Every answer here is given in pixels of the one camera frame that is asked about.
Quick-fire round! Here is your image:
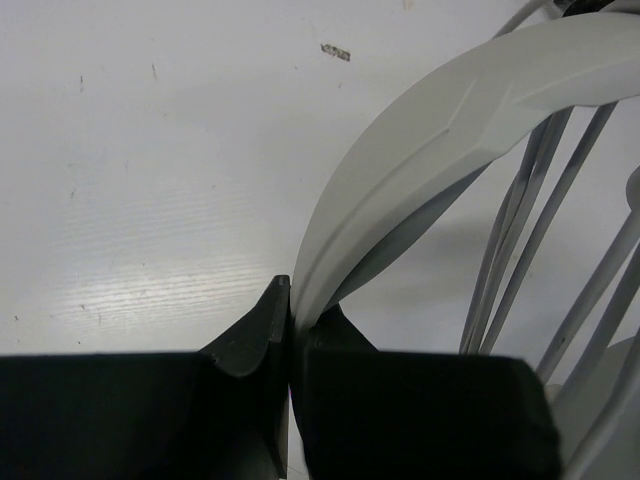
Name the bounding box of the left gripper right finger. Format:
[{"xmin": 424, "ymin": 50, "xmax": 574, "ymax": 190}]
[{"xmin": 292, "ymin": 307, "xmax": 563, "ymax": 479}]

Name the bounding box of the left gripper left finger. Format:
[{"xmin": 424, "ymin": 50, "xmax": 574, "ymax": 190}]
[{"xmin": 1, "ymin": 275, "xmax": 290, "ymax": 479}]

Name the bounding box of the grey headphone cable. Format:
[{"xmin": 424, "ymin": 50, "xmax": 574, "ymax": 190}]
[{"xmin": 457, "ymin": 0, "xmax": 640, "ymax": 480}]

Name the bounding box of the white over-ear headphones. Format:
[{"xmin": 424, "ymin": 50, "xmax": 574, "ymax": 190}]
[{"xmin": 291, "ymin": 1, "xmax": 639, "ymax": 479}]

